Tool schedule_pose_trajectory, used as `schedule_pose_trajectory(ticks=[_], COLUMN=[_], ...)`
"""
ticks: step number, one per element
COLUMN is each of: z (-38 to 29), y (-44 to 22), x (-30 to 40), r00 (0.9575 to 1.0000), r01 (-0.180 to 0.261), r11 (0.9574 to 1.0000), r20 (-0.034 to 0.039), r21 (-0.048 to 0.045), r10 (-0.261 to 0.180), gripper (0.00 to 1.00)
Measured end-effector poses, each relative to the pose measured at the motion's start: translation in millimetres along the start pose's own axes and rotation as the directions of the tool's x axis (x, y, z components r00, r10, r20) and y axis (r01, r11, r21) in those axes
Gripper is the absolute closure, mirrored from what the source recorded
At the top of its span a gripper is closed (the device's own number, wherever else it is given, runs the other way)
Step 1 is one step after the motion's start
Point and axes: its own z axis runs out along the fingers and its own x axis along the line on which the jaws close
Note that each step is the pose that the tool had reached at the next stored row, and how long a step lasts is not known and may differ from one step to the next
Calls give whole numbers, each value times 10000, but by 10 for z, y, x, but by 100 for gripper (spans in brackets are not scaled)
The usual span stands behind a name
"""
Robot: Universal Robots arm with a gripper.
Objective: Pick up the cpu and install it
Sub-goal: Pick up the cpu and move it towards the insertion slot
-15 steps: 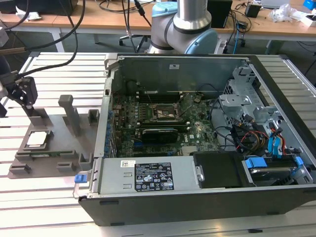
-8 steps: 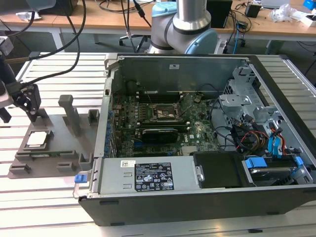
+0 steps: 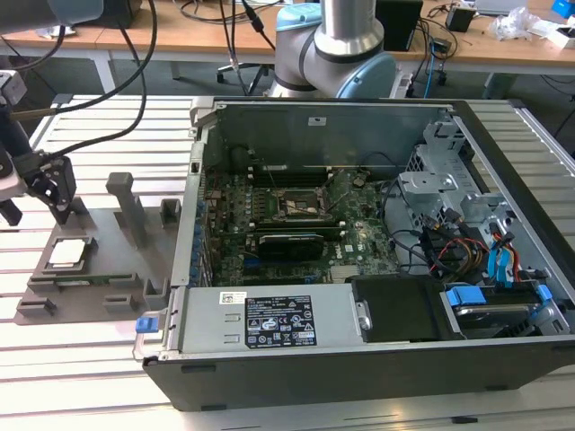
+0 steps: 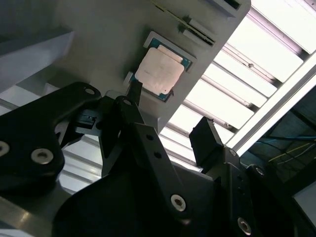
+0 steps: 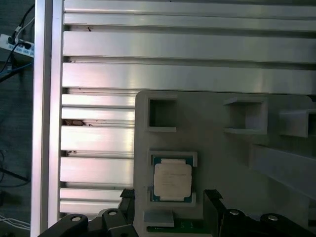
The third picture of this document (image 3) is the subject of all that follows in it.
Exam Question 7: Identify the black plastic cover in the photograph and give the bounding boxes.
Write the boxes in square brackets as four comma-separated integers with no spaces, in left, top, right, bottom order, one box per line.
[349,274,464,345]

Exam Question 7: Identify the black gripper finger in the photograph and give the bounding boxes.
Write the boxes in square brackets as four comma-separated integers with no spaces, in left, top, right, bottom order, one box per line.
[0,199,22,226]
[25,151,75,225]

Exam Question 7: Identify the silver CPU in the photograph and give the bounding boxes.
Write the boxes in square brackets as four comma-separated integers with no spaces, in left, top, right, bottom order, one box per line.
[48,239,87,266]

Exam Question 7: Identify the black graphics card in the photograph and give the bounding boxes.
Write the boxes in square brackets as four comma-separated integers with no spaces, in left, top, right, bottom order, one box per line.
[254,229,325,262]

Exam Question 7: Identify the silver chipset heatsink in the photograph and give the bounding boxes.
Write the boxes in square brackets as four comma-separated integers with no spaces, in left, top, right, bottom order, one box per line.
[330,264,361,283]

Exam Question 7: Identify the red yellow power wires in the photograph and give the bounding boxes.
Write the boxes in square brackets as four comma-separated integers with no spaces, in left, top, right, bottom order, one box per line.
[426,236,491,276]

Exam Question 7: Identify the brass coloured cable sleeve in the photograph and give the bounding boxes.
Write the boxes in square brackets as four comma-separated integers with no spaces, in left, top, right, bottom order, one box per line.
[11,107,60,119]

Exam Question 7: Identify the wooden desk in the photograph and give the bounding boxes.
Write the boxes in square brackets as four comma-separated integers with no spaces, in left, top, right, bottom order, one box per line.
[402,0,575,100]
[0,11,279,96]

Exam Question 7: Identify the black RAM slot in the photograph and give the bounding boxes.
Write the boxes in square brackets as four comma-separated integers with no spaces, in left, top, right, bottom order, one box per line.
[253,223,348,240]
[247,163,334,177]
[250,173,332,188]
[249,216,339,228]

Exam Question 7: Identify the black monitor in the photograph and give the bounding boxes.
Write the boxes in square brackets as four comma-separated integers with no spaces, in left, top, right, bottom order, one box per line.
[376,0,424,53]

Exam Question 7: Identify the grey case handle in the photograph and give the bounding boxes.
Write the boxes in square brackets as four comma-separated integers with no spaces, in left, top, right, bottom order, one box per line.
[187,97,228,136]

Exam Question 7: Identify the grey power supply unit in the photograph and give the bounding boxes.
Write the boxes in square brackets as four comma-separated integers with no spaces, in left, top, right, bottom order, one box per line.
[162,286,361,359]

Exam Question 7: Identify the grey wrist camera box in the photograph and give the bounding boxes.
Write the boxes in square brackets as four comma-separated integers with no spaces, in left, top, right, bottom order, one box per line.
[0,70,24,108]

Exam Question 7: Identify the grey parts rack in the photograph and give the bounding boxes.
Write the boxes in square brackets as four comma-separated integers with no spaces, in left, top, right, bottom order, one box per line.
[13,172,183,325]

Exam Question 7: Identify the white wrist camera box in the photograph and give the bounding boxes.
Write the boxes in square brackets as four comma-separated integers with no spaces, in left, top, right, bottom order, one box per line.
[0,147,24,199]

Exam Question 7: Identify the blue cable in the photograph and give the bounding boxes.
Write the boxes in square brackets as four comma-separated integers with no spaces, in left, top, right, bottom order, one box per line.
[421,38,444,98]

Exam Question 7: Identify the blue expansion slot clips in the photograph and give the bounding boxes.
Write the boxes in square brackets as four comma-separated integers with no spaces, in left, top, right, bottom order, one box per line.
[191,199,206,284]

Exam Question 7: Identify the silver metal drive cage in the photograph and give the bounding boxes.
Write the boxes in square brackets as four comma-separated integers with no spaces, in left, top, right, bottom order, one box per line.
[397,119,518,225]

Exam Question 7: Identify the white power strip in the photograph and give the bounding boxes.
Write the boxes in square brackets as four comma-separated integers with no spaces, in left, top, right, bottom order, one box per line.
[389,73,415,99]

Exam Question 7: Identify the grey laptop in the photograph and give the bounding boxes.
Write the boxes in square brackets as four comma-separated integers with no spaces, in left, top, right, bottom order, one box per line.
[474,0,527,15]

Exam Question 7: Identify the open black PC case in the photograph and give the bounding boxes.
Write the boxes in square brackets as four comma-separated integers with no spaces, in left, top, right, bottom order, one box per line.
[133,96,575,412]

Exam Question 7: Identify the hard disk in blue carrier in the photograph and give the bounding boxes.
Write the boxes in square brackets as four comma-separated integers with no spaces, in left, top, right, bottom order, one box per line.
[439,281,556,339]

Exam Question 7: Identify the green RAM stick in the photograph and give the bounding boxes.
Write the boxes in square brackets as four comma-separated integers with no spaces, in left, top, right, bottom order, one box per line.
[52,274,137,287]

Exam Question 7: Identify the blue case latch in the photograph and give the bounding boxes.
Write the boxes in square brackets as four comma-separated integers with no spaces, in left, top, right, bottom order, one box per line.
[135,316,162,335]

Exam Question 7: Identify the black bag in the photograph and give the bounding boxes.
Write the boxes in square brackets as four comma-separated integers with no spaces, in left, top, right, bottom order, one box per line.
[102,0,138,29]

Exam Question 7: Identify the black wire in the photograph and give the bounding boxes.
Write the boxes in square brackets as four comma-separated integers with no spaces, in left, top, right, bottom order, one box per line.
[361,151,435,276]

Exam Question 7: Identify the small black box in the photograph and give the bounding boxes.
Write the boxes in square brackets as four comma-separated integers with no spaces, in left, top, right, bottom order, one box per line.
[444,4,477,33]

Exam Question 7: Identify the blue flat wire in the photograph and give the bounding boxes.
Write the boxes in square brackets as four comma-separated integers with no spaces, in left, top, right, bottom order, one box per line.
[486,244,518,288]

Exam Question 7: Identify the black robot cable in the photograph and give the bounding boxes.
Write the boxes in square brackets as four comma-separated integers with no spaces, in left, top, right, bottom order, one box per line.
[44,0,159,158]

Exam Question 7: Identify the office chair base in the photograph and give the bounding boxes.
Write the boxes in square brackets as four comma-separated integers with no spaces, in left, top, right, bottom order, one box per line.
[217,61,276,96]

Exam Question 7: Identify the green motherboard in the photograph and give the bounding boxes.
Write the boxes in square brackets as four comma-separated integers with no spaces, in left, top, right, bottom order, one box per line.
[200,168,402,287]

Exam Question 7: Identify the clear plastic bag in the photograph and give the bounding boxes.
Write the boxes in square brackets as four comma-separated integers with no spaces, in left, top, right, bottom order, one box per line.
[487,6,543,42]

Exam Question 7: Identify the CPU socket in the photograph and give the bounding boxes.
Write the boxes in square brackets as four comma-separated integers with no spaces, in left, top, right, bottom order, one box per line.
[274,186,337,224]

